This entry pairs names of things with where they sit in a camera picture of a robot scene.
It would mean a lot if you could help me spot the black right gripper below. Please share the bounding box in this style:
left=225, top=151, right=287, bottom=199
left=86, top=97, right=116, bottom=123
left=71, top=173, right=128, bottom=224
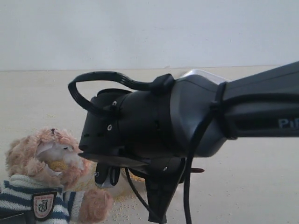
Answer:
left=79, top=89, right=186, bottom=223

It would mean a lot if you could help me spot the dark red wooden spoon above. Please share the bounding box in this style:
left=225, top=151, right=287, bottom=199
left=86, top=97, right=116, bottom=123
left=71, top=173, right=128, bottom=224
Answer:
left=191, top=168, right=205, bottom=174

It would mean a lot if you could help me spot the brown teddy bear striped sweater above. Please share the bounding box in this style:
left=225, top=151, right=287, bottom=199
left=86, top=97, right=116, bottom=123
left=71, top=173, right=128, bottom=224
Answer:
left=0, top=128, right=114, bottom=224

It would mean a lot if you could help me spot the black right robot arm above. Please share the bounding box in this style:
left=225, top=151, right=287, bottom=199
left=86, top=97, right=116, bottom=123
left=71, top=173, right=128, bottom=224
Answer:
left=68, top=62, right=299, bottom=224

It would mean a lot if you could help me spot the steel bowl of millet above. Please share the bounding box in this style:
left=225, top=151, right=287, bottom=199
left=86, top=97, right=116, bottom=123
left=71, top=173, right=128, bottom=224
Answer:
left=116, top=168, right=185, bottom=187

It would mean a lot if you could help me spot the white rectangular plastic tray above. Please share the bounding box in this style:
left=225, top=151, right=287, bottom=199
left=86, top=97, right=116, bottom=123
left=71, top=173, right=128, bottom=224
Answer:
left=179, top=69, right=230, bottom=84

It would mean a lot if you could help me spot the black camera cable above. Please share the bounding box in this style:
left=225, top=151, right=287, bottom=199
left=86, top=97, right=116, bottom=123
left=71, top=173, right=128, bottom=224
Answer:
left=68, top=71, right=225, bottom=224

